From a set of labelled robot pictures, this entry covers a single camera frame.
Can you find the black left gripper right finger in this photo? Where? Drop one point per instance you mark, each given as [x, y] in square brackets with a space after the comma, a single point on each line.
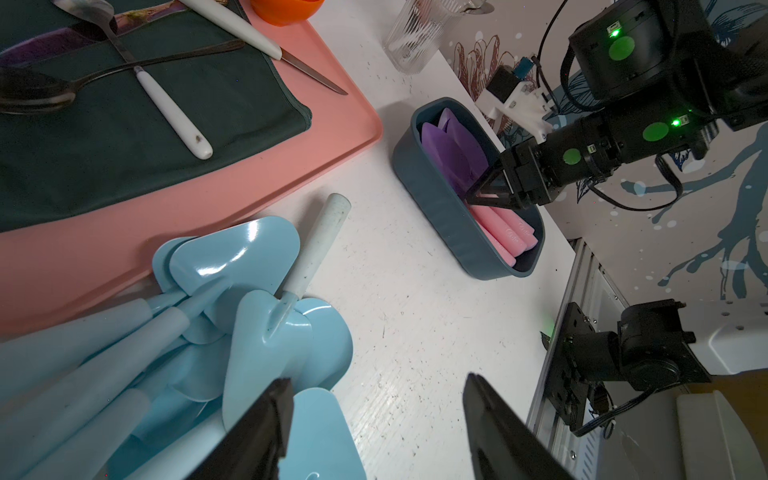
[501, 446]

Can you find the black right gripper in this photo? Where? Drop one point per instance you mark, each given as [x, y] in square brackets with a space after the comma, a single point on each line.
[535, 173]

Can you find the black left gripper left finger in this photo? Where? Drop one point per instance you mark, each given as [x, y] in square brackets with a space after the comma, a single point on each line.
[257, 442]

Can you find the purple shovel pink handle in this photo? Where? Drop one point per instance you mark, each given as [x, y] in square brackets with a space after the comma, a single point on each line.
[461, 160]

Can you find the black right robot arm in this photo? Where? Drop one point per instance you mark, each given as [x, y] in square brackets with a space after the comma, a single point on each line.
[661, 84]

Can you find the teal storage box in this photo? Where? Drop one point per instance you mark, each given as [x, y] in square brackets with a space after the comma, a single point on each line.
[446, 212]

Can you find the pink cutting board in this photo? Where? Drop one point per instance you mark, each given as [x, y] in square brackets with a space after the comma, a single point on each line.
[54, 272]

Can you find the orange bowl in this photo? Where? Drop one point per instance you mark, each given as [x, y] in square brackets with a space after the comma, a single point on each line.
[285, 12]

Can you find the dark green cloth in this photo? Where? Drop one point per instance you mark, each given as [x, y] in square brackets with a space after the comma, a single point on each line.
[112, 144]

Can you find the dark metal spoon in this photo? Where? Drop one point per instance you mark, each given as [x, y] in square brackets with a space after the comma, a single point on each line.
[28, 92]

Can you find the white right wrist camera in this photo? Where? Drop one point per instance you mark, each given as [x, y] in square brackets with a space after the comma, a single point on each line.
[509, 94]

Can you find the light blue shovel white handle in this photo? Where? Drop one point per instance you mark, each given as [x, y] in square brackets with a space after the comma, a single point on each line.
[306, 341]

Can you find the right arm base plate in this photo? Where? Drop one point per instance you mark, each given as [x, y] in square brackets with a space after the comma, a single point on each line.
[591, 377]

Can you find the white handled knife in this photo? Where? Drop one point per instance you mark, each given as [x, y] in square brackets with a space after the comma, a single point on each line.
[243, 30]

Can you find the white handled small spoon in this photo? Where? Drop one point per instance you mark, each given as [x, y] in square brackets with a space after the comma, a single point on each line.
[101, 14]

